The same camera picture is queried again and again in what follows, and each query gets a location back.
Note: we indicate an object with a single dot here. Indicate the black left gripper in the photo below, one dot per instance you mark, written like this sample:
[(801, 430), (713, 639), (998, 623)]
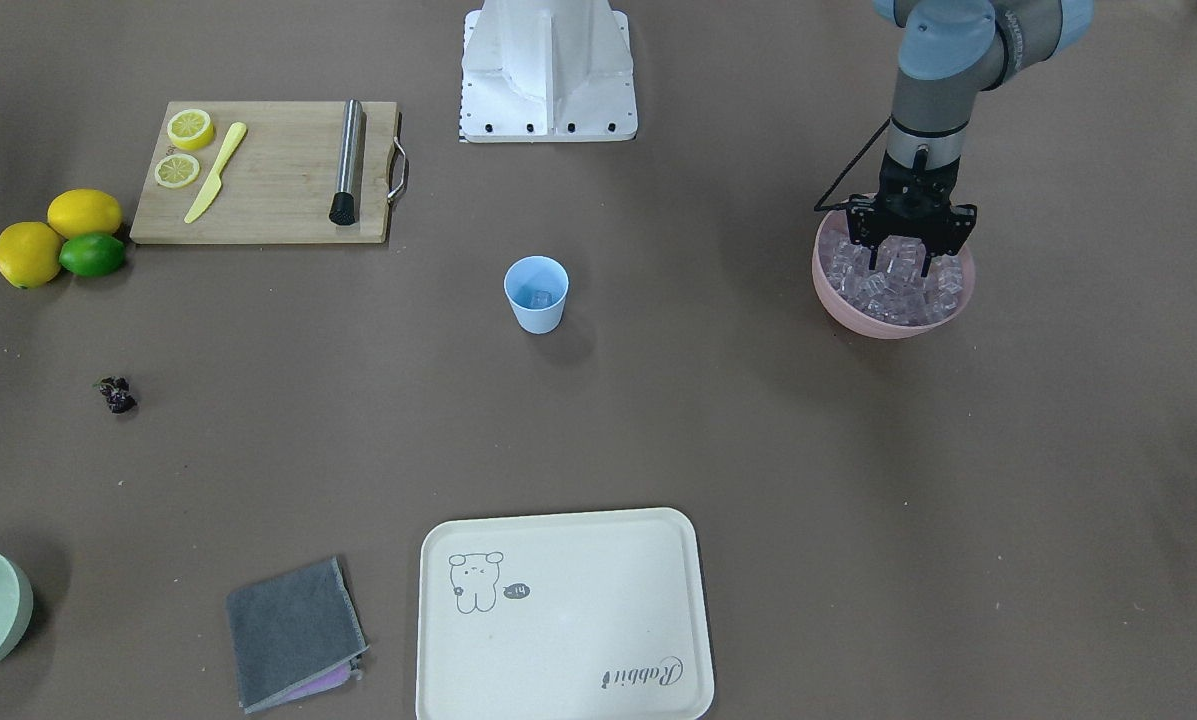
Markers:
[(866, 222)]

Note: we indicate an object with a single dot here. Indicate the clear ice cube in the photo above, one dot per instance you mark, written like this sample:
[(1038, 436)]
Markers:
[(539, 299)]

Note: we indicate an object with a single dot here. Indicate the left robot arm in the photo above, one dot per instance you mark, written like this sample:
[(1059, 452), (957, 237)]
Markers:
[(951, 51)]

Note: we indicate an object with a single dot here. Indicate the pile of ice cubes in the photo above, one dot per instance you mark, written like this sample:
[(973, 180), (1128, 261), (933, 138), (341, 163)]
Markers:
[(898, 290)]

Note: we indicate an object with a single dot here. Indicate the light blue cup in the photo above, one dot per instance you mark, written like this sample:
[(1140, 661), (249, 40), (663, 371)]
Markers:
[(542, 273)]

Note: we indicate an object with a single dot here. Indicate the pink bowl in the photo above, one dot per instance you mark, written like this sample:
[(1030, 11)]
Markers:
[(893, 322)]

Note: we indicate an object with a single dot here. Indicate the cream rabbit tray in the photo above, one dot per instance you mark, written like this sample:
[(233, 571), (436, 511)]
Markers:
[(583, 615)]

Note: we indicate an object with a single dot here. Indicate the steel muddler black tip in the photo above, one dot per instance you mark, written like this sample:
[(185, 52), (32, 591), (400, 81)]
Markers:
[(344, 206)]

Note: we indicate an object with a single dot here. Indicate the bamboo cutting board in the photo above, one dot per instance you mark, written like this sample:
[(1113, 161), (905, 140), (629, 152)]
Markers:
[(280, 182)]

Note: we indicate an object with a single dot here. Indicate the yellow plastic knife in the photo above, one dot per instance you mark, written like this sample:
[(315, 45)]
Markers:
[(213, 182)]

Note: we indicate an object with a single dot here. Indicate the lemon half upper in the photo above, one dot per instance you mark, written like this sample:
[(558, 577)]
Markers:
[(190, 129)]

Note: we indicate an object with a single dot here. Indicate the lemon half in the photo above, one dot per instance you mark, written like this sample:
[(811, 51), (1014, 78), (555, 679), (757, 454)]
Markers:
[(176, 171), (190, 129)]

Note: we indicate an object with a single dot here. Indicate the grey folded cloth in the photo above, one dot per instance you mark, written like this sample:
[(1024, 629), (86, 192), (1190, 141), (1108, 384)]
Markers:
[(294, 635)]

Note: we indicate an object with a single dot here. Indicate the lemon half lower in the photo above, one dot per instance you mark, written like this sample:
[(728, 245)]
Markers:
[(176, 171)]

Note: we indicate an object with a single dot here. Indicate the green lime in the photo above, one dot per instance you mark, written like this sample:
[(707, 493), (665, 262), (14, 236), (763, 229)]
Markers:
[(92, 254)]

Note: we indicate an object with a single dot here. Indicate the yellow lemon near board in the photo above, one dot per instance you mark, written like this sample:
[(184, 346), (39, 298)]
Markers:
[(84, 211)]

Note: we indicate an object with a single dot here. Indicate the yellow lemon outer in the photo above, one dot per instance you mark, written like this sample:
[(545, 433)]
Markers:
[(29, 254)]

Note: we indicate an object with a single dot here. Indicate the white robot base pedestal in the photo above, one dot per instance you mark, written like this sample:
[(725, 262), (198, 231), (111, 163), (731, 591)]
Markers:
[(547, 72)]

